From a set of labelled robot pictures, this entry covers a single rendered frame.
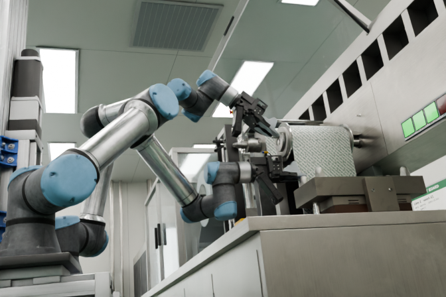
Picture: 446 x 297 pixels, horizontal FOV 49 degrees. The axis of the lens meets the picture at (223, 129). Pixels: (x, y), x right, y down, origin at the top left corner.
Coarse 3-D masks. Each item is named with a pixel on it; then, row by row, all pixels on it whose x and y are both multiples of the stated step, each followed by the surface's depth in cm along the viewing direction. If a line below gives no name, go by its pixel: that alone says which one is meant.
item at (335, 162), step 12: (300, 156) 176; (312, 156) 177; (324, 156) 178; (336, 156) 180; (348, 156) 181; (300, 168) 174; (312, 168) 175; (324, 168) 176; (336, 168) 178; (348, 168) 179
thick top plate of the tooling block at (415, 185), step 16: (336, 176) 153; (352, 176) 155; (368, 176) 157; (384, 176) 158; (400, 176) 160; (416, 176) 162; (304, 192) 157; (320, 192) 149; (336, 192) 151; (352, 192) 153; (400, 192) 158; (416, 192) 159
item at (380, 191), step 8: (368, 184) 153; (376, 184) 154; (384, 184) 155; (392, 184) 155; (368, 192) 152; (376, 192) 153; (384, 192) 153; (392, 192) 154; (368, 200) 151; (376, 200) 152; (384, 200) 152; (392, 200) 153; (368, 208) 151; (376, 208) 150; (384, 208) 151; (392, 208) 152
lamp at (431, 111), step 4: (432, 104) 153; (428, 108) 154; (432, 108) 153; (428, 112) 154; (432, 112) 153; (436, 112) 151; (428, 116) 154; (432, 116) 153; (436, 116) 151; (428, 120) 154; (432, 120) 153
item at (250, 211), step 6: (240, 150) 252; (240, 156) 252; (246, 156) 251; (246, 186) 249; (246, 192) 248; (252, 192) 250; (246, 198) 248; (252, 198) 248; (246, 204) 247; (252, 204) 246; (246, 210) 241; (252, 210) 242; (246, 216) 240
